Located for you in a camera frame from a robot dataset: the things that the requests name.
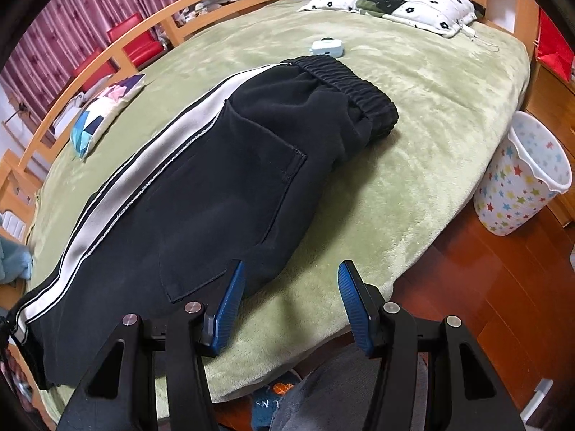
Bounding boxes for person's grey trouser leg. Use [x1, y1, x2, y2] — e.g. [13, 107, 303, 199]
[270, 346, 427, 431]

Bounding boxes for star print waste bin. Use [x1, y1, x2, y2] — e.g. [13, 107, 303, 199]
[473, 111, 572, 236]

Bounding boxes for red chair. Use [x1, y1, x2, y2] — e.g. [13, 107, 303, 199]
[72, 47, 118, 95]
[107, 13, 165, 66]

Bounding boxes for dark teal slipper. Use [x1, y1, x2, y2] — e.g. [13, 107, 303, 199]
[249, 368, 306, 431]

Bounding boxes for clutter pile of papers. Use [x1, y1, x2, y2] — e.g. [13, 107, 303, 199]
[180, 0, 254, 25]

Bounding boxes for black pants with white stripe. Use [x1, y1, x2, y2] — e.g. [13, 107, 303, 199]
[0, 54, 400, 390]

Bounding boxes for green plush blanket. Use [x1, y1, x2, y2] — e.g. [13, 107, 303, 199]
[24, 0, 533, 425]

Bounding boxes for small light blue case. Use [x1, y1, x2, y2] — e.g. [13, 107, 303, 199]
[311, 38, 344, 57]

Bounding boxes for geometric print pillow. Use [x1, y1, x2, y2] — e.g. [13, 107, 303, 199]
[71, 73, 147, 159]

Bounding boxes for white charging cable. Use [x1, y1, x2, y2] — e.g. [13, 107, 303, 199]
[463, 22, 501, 52]

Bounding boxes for wooden bed frame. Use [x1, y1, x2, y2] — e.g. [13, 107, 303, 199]
[0, 0, 544, 261]

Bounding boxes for maroon striped curtain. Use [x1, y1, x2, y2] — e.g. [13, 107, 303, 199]
[2, 0, 216, 122]

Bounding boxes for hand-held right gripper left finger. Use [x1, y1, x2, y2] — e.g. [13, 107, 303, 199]
[56, 259, 247, 431]

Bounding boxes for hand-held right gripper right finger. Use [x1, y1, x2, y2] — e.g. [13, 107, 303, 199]
[337, 259, 526, 431]

